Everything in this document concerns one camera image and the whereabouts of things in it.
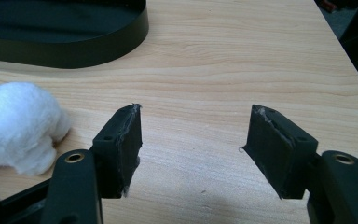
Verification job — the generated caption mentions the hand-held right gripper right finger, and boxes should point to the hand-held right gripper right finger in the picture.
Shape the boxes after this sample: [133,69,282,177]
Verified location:
[242,104,319,200]

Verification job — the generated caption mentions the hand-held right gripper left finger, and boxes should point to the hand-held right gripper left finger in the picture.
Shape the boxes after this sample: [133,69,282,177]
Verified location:
[89,103,144,200]

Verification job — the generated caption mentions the white plush toy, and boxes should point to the white plush toy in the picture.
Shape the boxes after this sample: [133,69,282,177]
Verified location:
[0,81,72,175]

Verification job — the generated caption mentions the black oval tray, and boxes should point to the black oval tray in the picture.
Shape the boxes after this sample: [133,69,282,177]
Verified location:
[0,0,150,70]

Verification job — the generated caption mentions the red object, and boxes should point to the red object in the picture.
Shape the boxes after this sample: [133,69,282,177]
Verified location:
[320,0,338,13]

